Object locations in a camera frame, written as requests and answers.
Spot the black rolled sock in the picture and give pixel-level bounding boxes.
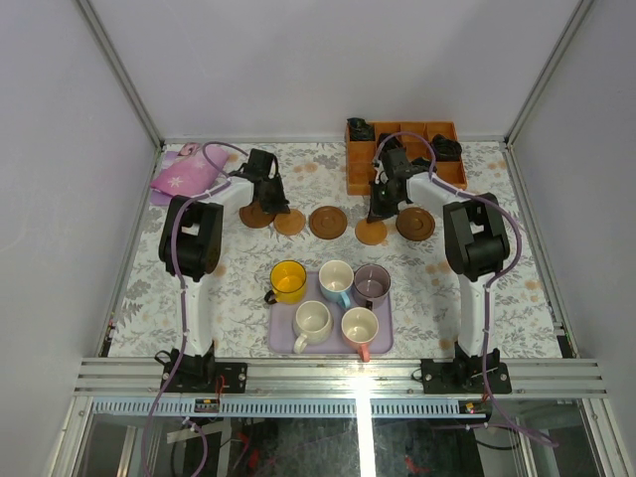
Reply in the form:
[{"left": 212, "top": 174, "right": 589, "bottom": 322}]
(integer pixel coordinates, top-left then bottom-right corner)
[
  {"left": 347, "top": 117, "right": 376, "bottom": 142},
  {"left": 377, "top": 133, "right": 404, "bottom": 159},
  {"left": 431, "top": 134, "right": 462, "bottom": 162}
]

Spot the yellow mug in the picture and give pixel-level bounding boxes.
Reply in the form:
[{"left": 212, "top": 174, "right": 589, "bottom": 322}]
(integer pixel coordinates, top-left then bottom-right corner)
[{"left": 263, "top": 260, "right": 307, "bottom": 305}]

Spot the pink folded cloth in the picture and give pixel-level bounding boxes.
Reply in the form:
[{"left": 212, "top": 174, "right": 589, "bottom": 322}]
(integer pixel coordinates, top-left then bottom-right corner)
[{"left": 150, "top": 143, "right": 230, "bottom": 207}]

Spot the pink mug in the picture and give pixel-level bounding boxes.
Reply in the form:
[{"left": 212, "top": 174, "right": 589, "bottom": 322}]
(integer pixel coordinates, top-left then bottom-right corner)
[{"left": 341, "top": 307, "right": 379, "bottom": 363}]

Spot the purple mug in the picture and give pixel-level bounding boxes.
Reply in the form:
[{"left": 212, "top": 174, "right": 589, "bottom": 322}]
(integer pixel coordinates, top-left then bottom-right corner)
[{"left": 352, "top": 264, "right": 392, "bottom": 310}]

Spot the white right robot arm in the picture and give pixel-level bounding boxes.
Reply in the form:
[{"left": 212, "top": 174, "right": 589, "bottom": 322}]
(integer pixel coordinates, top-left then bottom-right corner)
[{"left": 368, "top": 148, "right": 510, "bottom": 393}]

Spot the aluminium front rail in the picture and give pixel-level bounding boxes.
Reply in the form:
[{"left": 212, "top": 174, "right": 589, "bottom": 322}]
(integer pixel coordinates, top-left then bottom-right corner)
[{"left": 74, "top": 357, "right": 607, "bottom": 418}]

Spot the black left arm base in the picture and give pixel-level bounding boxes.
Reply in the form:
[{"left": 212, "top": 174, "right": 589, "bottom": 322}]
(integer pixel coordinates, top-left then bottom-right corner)
[{"left": 166, "top": 349, "right": 247, "bottom": 395}]

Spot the dark green rolled sock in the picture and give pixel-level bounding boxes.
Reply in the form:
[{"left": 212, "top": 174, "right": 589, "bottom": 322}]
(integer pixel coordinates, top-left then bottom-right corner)
[{"left": 410, "top": 157, "right": 431, "bottom": 172}]

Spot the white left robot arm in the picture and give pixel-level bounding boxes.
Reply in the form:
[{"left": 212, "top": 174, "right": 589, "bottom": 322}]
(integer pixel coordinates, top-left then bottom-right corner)
[{"left": 152, "top": 142, "right": 290, "bottom": 358}]

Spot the lavender tray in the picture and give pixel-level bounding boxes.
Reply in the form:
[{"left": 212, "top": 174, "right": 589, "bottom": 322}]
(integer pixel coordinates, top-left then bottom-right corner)
[{"left": 267, "top": 271, "right": 394, "bottom": 355}]

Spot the cream white mug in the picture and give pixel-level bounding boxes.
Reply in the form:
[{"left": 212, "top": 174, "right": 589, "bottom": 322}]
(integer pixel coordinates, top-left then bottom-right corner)
[{"left": 292, "top": 300, "right": 334, "bottom": 354}]

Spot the light wooden coaster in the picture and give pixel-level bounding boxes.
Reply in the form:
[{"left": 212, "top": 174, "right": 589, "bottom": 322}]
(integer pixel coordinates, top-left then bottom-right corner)
[
  {"left": 273, "top": 209, "right": 306, "bottom": 237},
  {"left": 355, "top": 219, "right": 388, "bottom": 245}
]

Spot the dark brown coaster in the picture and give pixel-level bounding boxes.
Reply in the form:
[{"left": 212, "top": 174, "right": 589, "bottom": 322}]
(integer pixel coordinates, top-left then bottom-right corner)
[
  {"left": 309, "top": 206, "right": 348, "bottom": 240},
  {"left": 396, "top": 208, "right": 435, "bottom": 241},
  {"left": 238, "top": 203, "right": 275, "bottom": 229}
]

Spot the light blue mug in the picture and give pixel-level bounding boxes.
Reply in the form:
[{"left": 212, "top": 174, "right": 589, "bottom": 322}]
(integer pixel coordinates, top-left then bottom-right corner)
[{"left": 318, "top": 260, "right": 354, "bottom": 310}]

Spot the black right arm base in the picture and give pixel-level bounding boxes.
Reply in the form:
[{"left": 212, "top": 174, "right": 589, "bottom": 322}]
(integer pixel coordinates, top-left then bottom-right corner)
[{"left": 419, "top": 344, "right": 512, "bottom": 395}]

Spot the orange wooden compartment box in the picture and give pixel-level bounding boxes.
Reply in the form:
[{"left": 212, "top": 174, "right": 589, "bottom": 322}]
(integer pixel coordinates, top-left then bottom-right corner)
[{"left": 345, "top": 121, "right": 468, "bottom": 196}]

